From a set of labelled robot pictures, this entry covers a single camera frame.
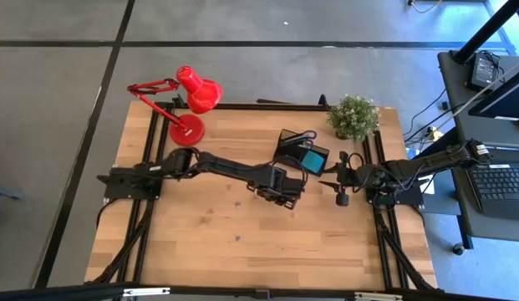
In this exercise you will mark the black mesh desk organizer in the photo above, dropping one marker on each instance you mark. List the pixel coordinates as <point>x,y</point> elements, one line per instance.
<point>288,156</point>

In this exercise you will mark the black aluminium table frame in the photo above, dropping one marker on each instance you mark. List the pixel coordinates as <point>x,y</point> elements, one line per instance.
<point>150,125</point>

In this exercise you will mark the black slanted pole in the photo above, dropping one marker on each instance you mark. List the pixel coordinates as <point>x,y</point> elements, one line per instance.
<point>489,27</point>

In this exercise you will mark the dark grey side desk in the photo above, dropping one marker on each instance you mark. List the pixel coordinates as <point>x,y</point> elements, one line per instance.
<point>455,125</point>

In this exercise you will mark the yellow power plug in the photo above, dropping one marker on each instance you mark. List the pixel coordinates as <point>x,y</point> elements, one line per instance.
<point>435,134</point>

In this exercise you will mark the black laptop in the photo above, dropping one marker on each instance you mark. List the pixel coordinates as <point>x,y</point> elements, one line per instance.
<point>497,190</point>

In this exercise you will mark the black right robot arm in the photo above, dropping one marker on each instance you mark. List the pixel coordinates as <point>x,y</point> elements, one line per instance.
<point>430,161</point>

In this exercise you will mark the green potted plant black pot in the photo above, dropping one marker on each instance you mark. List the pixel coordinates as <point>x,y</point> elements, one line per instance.
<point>353,119</point>

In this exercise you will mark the black caster wheel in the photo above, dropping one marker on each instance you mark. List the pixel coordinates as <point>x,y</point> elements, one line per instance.
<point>458,249</point>

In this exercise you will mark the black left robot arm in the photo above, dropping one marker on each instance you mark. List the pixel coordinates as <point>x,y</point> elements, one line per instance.
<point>225,167</point>

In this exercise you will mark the black monitor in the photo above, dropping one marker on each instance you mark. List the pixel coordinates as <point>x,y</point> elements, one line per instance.
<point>501,100</point>

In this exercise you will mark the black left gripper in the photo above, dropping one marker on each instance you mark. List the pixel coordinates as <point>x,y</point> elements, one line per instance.
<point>280,186</point>

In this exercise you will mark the black power adapter box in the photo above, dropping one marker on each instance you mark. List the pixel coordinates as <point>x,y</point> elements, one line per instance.
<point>484,71</point>

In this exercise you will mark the blue sticky note pad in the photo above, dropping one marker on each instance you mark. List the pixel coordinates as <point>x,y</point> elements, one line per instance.
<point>312,161</point>

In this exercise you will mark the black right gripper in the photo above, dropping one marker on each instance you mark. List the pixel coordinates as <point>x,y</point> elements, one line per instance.
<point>355,177</point>

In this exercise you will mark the red desk lamp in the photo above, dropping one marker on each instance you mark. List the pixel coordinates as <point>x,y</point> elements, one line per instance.
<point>200,94</point>

